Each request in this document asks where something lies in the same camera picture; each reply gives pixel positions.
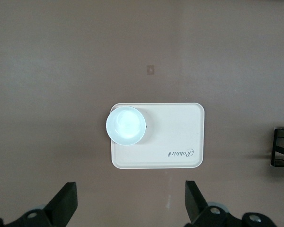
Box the beige rectangular tray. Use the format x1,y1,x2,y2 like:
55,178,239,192
110,102,206,170

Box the black wire cup rack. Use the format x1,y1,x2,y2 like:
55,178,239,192
270,127,284,167

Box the white bowl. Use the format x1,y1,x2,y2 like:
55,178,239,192
106,106,147,146

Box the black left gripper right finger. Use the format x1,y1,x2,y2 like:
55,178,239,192
185,180,275,227

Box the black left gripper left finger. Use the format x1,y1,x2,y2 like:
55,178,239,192
0,181,78,227

